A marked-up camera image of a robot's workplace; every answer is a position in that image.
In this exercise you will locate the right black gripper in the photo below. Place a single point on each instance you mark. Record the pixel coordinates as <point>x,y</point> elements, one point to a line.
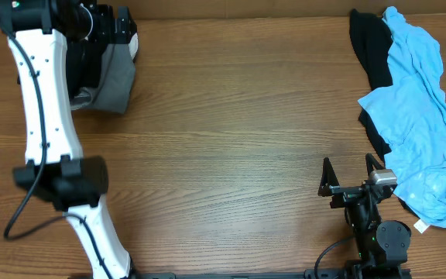
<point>330,186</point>

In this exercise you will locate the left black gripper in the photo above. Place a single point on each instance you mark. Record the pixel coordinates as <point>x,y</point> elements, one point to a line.
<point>108,35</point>

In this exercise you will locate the black t-shirt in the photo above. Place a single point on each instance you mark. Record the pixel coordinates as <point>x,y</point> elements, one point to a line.
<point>83,66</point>

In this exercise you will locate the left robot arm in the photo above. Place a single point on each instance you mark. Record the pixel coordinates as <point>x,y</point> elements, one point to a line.
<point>56,170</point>

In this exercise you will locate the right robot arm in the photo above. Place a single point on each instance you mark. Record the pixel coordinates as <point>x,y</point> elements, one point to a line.
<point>382,245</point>

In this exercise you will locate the white garment under grey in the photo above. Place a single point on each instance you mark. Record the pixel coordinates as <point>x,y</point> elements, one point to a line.
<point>134,45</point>

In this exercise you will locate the folded grey shirt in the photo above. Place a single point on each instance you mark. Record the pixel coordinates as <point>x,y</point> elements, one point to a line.
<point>115,84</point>

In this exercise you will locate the light blue t-shirt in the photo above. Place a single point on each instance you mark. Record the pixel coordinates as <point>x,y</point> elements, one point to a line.
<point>410,115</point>

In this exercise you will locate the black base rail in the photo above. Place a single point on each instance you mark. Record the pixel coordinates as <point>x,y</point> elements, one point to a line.
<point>307,274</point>

